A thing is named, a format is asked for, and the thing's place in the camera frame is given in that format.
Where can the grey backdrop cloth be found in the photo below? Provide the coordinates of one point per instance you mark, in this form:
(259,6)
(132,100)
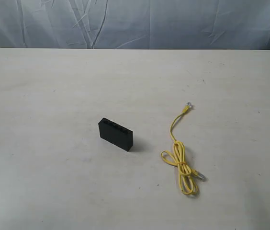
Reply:
(135,24)

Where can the black network switch box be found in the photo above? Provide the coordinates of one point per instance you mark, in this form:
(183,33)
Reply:
(116,134)

